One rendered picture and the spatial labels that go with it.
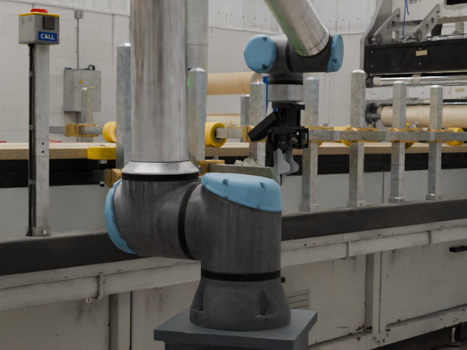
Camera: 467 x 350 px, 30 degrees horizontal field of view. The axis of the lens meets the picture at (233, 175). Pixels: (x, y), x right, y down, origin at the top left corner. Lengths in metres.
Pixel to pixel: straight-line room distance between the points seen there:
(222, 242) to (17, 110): 8.99
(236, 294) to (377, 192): 1.93
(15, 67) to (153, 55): 8.88
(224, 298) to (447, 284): 2.53
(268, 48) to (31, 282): 0.79
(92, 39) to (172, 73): 9.50
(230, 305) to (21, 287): 0.70
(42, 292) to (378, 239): 1.40
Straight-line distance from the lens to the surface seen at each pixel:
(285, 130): 2.21
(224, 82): 9.96
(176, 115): 1.66
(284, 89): 2.21
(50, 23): 2.08
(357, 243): 3.04
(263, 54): 2.09
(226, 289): 1.58
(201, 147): 2.41
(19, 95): 10.51
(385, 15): 5.41
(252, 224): 1.56
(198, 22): 6.60
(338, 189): 3.25
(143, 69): 1.66
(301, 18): 1.92
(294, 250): 2.78
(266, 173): 2.28
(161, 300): 2.70
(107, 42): 11.28
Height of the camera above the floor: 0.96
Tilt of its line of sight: 3 degrees down
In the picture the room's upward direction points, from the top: 1 degrees clockwise
